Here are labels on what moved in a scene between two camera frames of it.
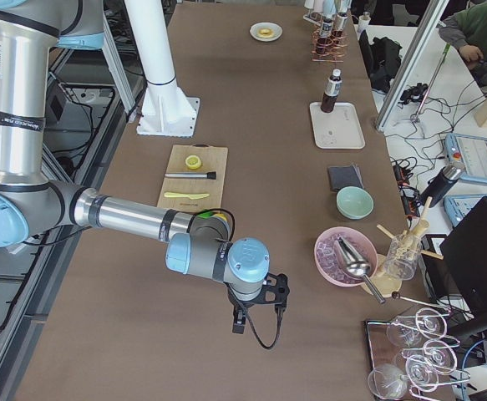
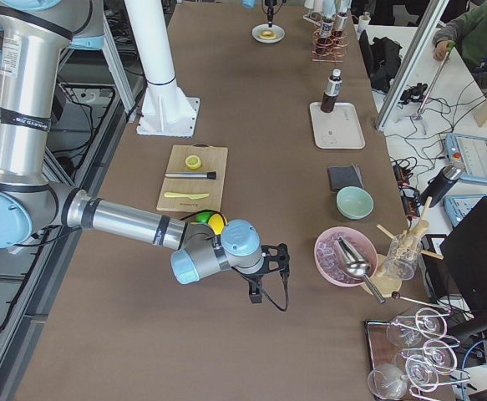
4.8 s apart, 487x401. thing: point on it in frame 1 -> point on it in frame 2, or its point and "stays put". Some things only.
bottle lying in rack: (327, 27) stays put
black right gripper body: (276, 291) -> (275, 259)
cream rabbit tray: (340, 129) stays put
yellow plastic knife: (191, 195) stays put
